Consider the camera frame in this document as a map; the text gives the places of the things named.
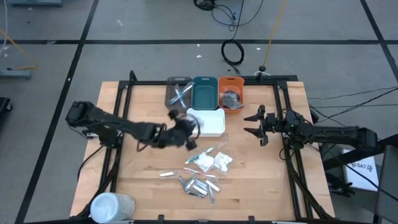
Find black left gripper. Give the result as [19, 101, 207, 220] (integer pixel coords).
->
[157, 108, 203, 151]

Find white printed box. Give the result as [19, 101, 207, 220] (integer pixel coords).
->
[341, 148, 381, 192]

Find black cable tangle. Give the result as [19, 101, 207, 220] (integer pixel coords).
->
[193, 0, 265, 32]

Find bagged white cotton swabs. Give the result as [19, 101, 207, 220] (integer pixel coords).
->
[213, 151, 234, 173]

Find bagged black hair accessories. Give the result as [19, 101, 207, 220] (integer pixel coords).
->
[222, 90, 244, 110]

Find orange plastic bin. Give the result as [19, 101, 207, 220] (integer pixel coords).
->
[218, 76, 246, 114]

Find white plastic bin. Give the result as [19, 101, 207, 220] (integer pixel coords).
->
[185, 108, 226, 138]

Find bagged blue white toothbrush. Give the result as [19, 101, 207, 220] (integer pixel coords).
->
[169, 82, 195, 105]

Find yellow hanging cable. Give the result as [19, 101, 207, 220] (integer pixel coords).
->
[0, 29, 39, 71]
[262, 0, 287, 68]

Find grey panel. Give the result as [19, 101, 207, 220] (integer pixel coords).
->
[374, 144, 398, 224]

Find bagged grey blue toothbrush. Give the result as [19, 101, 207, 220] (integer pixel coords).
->
[174, 86, 186, 105]

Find bagged teal toothbrush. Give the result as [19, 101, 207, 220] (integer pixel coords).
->
[185, 146, 215, 165]

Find black caster object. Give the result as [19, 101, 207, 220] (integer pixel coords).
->
[0, 96, 14, 113]

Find grey plastic bin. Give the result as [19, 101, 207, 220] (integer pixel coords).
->
[164, 76, 193, 113]

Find small black device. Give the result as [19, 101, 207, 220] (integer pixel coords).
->
[326, 172, 356, 197]

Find bagged red toothbrush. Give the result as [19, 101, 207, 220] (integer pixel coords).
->
[182, 167, 218, 178]

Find small black tripod stand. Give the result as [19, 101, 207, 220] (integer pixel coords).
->
[254, 64, 272, 82]

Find black coiled cable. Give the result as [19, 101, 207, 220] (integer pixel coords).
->
[221, 0, 246, 75]

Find teal plastic bin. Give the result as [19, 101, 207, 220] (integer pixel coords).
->
[192, 76, 219, 111]

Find white cylindrical wipes canister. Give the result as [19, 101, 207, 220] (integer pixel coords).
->
[89, 192, 137, 224]

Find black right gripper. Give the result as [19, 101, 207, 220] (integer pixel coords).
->
[243, 105, 285, 147]

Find grey metal base plate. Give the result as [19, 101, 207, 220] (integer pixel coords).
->
[0, 69, 33, 80]
[6, 0, 63, 7]

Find bagged white cotton balls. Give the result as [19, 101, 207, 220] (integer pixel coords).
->
[195, 151, 215, 172]

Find black metal bar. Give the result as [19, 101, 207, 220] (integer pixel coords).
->
[322, 133, 398, 171]

